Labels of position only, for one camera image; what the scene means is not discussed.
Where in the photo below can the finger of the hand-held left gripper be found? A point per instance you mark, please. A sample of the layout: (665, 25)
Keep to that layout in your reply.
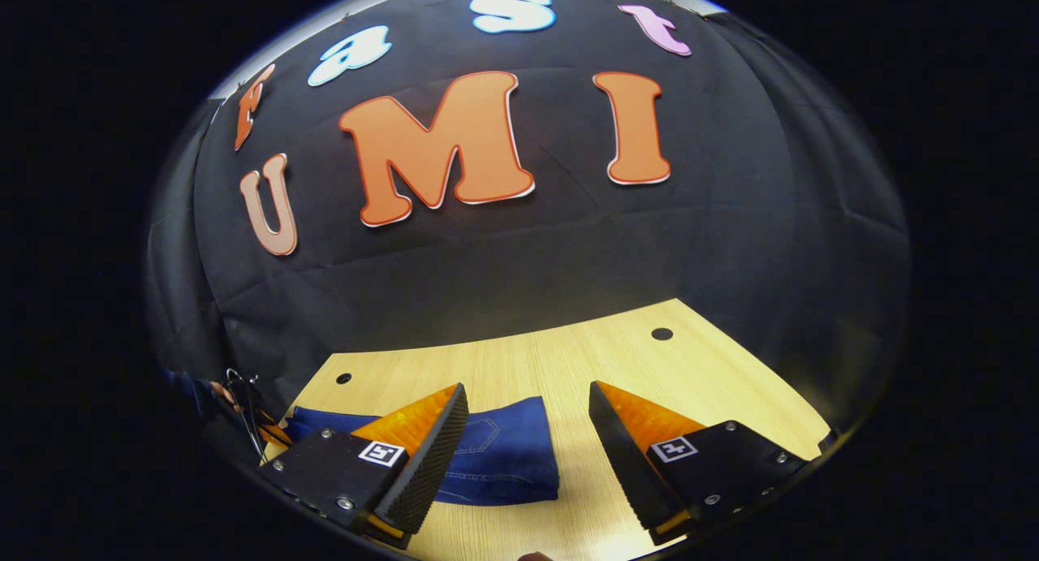
(274, 431)

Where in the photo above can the blue jeans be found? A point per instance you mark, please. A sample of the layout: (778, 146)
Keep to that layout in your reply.
(511, 455)

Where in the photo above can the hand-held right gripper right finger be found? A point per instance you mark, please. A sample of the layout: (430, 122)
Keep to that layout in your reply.
(625, 463)

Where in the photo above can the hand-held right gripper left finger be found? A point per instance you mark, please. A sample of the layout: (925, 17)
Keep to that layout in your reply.
(430, 472)

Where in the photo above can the black backdrop cloth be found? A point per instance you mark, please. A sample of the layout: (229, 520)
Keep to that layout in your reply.
(568, 244)

